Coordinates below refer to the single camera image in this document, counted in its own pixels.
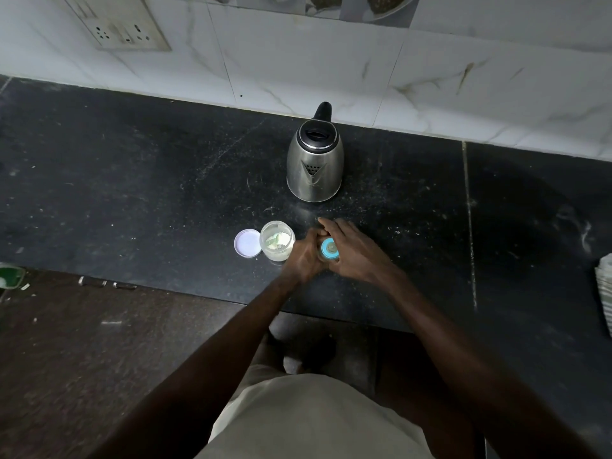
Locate person's left hand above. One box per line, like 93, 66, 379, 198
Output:
282, 228, 332, 285

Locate person's right hand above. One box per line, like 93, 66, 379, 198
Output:
317, 217, 400, 286

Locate small blue-capped bottle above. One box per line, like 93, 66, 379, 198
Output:
317, 237, 341, 261

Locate person's left forearm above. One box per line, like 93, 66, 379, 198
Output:
88, 271, 307, 459

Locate person's right forearm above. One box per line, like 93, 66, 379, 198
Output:
378, 267, 601, 459

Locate clear glass jar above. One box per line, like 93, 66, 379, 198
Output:
259, 221, 294, 262

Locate white round jar lid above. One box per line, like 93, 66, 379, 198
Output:
234, 229, 263, 259

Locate stainless steel electric kettle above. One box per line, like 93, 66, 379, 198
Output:
286, 101, 344, 203

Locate beige shorts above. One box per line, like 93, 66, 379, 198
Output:
193, 363, 436, 459

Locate folded striped cloth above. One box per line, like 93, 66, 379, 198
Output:
594, 253, 612, 339

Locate green object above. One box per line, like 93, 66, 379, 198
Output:
0, 264, 26, 291

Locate wall switch socket plate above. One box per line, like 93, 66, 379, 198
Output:
61, 0, 172, 52

